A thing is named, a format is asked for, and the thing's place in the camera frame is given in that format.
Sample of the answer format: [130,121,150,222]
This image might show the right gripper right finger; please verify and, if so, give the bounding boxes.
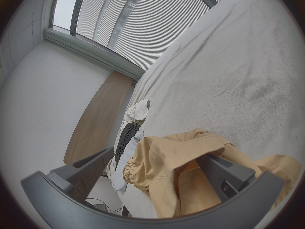
[195,153,257,203]

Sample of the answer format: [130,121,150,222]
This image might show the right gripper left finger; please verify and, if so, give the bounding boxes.
[46,147,115,203]

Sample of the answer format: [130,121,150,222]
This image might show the grey-green curtain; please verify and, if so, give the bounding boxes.
[43,28,146,82]

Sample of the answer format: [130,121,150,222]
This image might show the pale blue garment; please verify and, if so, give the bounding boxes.
[110,127,146,193]

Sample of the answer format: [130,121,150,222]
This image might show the window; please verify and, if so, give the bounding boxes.
[51,0,218,80]

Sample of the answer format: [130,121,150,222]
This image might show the black garment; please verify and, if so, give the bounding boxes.
[114,123,141,170]

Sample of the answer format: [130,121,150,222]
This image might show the bed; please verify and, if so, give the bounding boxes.
[64,0,305,220]

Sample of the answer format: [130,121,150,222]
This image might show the tan shorts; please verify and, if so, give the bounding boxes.
[123,128,302,219]

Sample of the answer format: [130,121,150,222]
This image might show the white garment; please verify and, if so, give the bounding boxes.
[123,99,149,129]

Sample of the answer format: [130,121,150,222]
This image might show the green garment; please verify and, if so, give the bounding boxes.
[134,100,151,129]

